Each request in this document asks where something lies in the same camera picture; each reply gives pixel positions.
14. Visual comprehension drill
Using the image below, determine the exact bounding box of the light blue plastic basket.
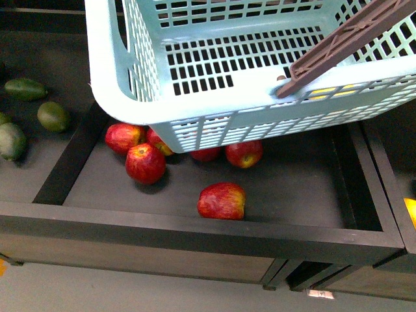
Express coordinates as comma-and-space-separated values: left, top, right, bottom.
84, 1, 415, 153

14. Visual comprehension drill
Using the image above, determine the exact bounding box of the orange yellow mango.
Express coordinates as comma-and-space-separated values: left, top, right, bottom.
404, 198, 416, 228

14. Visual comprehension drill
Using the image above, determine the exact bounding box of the brown basket handle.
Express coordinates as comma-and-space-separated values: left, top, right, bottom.
276, 0, 415, 98

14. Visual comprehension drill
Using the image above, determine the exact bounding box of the red apple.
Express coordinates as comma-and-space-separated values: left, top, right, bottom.
190, 147, 222, 163
125, 143, 166, 185
105, 123, 146, 155
225, 140, 263, 169
197, 182, 246, 220
146, 128, 174, 157

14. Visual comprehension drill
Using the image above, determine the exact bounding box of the dark wooden display stand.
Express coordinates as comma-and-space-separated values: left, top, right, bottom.
1, 8, 415, 301

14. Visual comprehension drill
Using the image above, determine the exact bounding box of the green lime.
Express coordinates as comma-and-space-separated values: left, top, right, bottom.
37, 101, 71, 133

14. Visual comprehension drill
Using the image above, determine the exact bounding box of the green avocado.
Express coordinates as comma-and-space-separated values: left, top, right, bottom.
1, 122, 27, 161
4, 78, 48, 101

